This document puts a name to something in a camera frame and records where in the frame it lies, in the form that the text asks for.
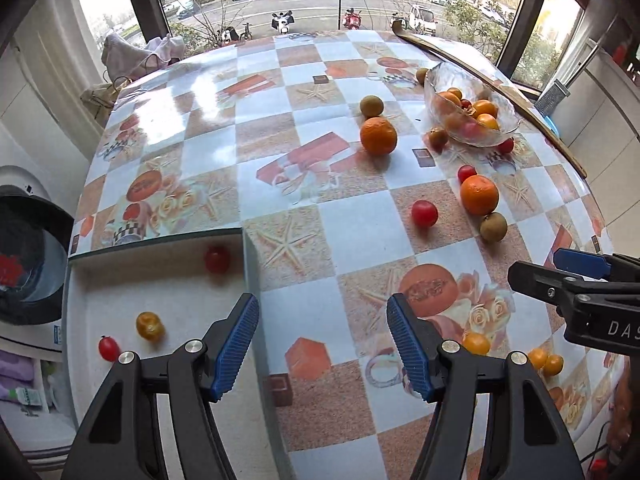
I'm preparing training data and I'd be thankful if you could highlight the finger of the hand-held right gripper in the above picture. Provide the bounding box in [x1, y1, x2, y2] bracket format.
[552, 249, 640, 281]
[507, 261, 576, 311]

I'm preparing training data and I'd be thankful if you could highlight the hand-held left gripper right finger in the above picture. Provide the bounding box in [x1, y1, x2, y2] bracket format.
[386, 293, 586, 480]

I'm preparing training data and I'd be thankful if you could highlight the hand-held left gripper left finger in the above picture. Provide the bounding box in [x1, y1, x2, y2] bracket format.
[60, 292, 261, 480]

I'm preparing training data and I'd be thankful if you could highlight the white shallow tray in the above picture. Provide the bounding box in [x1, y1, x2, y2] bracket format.
[61, 229, 288, 480]

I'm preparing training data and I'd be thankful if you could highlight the large orange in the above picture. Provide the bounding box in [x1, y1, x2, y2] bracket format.
[460, 175, 500, 216]
[360, 117, 398, 156]

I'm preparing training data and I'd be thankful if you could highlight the checkered printed tablecloth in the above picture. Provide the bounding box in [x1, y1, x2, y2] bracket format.
[67, 30, 626, 480]

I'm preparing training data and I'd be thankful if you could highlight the grey slatted appliance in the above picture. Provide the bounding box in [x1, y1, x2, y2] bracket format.
[534, 79, 572, 117]

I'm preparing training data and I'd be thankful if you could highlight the white shelf cabinet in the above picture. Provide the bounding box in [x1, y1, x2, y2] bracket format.
[0, 335, 76, 461]

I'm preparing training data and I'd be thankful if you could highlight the white bottle green label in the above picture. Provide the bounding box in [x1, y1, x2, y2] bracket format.
[15, 387, 48, 411]

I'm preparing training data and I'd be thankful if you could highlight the clear glass bowl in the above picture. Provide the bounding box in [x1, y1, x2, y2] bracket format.
[424, 61, 521, 148]

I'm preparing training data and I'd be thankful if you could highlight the white washing machine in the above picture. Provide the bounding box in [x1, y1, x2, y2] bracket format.
[0, 165, 76, 356]

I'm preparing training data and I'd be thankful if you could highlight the beige bag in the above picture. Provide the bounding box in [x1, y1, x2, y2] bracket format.
[82, 77, 133, 111]

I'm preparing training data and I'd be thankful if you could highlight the white car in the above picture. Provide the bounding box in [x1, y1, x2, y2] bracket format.
[407, 4, 438, 36]

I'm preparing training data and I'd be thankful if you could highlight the pink cloth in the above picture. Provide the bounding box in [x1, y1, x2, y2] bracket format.
[101, 34, 186, 81]

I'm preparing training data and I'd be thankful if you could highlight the black cable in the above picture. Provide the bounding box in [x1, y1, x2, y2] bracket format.
[585, 420, 613, 476]

